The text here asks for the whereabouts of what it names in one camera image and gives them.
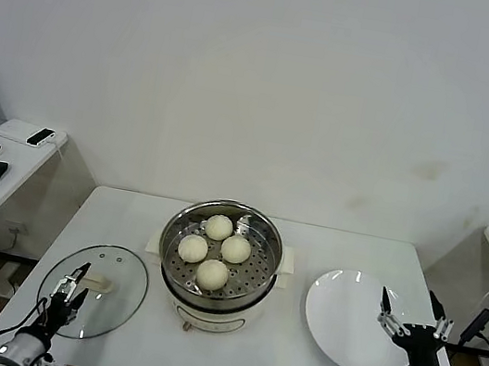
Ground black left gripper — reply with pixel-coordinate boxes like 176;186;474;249
35;256;94;345

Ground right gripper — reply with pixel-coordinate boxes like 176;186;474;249
368;282;466;366

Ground round glass pot lid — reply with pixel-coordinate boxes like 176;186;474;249
31;233;154;350

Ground white steamed baozi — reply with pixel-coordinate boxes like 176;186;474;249
218;232;255;268
175;232;211;266
193;257;232;295
203;211;236;243

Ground stainless steel steamer basket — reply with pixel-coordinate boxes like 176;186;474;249
138;189;304;313

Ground round white plate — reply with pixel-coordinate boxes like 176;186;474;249
294;262;427;366

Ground white side table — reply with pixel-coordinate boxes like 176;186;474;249
0;117;104;336

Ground white electric cooker base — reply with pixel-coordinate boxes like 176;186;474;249
138;242;295;347

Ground small black white device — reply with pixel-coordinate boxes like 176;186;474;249
25;124;57;151

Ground flat white box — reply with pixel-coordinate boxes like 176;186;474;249
0;117;69;153

